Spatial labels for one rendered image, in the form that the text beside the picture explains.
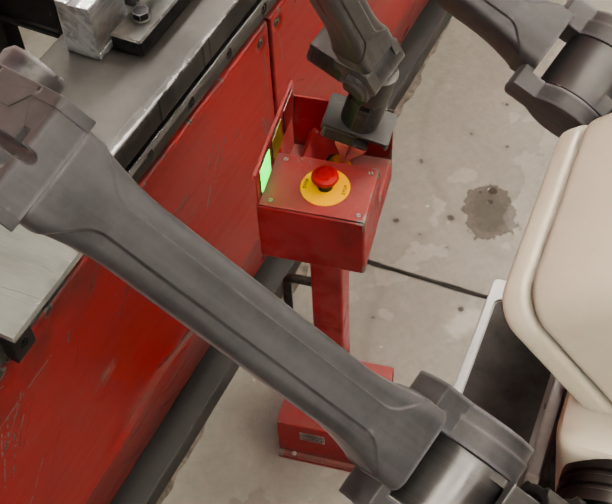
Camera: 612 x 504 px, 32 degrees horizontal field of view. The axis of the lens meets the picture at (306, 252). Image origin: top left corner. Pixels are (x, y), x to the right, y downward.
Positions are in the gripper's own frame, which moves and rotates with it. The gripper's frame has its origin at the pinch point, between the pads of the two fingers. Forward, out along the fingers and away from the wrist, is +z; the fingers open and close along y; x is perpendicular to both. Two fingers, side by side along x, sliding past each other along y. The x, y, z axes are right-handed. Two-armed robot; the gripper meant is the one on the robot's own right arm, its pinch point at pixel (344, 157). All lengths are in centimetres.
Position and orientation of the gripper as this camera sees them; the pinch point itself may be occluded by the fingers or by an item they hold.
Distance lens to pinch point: 161.6
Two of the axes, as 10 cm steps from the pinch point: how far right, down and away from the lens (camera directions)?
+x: -2.5, 7.7, -5.8
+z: -2.1, 5.4, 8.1
